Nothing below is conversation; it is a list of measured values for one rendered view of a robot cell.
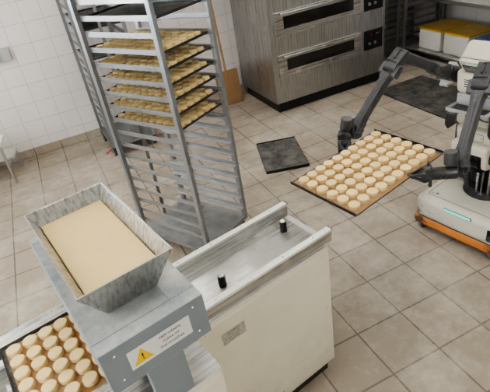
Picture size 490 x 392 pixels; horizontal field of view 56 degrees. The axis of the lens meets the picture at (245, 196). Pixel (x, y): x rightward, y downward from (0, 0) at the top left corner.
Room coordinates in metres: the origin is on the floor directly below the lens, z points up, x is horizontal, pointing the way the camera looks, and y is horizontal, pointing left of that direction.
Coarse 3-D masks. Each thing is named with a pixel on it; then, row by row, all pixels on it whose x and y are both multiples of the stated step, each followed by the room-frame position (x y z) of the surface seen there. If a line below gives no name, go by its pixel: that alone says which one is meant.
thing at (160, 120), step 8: (200, 104) 2.86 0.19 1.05; (208, 104) 2.80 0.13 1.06; (216, 104) 2.83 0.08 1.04; (128, 112) 2.92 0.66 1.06; (136, 112) 2.89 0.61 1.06; (192, 112) 2.72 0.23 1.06; (200, 112) 2.69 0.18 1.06; (136, 120) 2.80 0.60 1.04; (144, 120) 2.73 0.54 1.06; (152, 120) 2.70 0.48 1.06; (160, 120) 2.68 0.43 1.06; (168, 120) 2.66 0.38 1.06; (184, 120) 2.61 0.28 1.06; (192, 120) 2.64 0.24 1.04
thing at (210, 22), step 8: (208, 0) 2.82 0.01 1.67; (208, 8) 2.81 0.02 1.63; (208, 24) 2.82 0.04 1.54; (216, 40) 2.83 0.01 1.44; (216, 48) 2.82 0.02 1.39; (216, 56) 2.81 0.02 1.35; (216, 72) 2.82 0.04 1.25; (224, 88) 2.82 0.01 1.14; (224, 96) 2.81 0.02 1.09; (224, 112) 2.82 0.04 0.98; (232, 128) 2.83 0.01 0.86; (232, 136) 2.82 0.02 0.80; (232, 144) 2.81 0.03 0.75; (232, 160) 2.83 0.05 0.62; (240, 176) 2.83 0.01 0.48; (240, 184) 2.82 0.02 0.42; (240, 192) 2.81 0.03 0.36; (240, 200) 2.82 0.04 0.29
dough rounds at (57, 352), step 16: (64, 320) 1.24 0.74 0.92; (32, 336) 1.19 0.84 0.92; (48, 336) 1.19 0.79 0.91; (64, 336) 1.17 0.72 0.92; (80, 336) 1.15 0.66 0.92; (16, 352) 1.13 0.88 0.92; (32, 352) 1.12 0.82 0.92; (48, 352) 1.10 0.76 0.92; (64, 352) 1.11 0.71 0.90; (80, 352) 1.08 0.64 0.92; (16, 368) 1.07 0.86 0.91; (32, 368) 1.07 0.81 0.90; (48, 368) 1.04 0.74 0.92; (64, 368) 1.03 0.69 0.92; (80, 368) 1.01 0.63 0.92; (96, 368) 1.02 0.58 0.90; (32, 384) 0.99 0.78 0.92; (48, 384) 0.97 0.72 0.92; (64, 384) 0.97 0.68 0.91; (80, 384) 0.97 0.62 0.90; (96, 384) 0.96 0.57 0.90
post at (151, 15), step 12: (144, 0) 2.47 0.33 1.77; (156, 24) 2.48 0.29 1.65; (156, 36) 2.46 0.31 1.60; (156, 48) 2.47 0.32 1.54; (168, 72) 2.48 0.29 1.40; (168, 84) 2.46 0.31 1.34; (168, 96) 2.47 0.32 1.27; (180, 132) 2.46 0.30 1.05; (180, 144) 2.47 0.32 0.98; (192, 180) 2.46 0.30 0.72; (192, 192) 2.47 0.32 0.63; (204, 228) 2.47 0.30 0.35; (204, 240) 2.47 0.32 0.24
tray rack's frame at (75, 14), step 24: (72, 0) 2.86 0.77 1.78; (96, 72) 2.86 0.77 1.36; (120, 144) 2.86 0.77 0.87; (144, 144) 3.04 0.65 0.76; (168, 144) 3.20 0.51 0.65; (144, 216) 2.86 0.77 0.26; (192, 216) 2.92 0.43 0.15; (216, 216) 2.87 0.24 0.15; (240, 216) 2.81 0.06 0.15; (168, 240) 2.70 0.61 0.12; (192, 240) 2.62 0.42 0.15
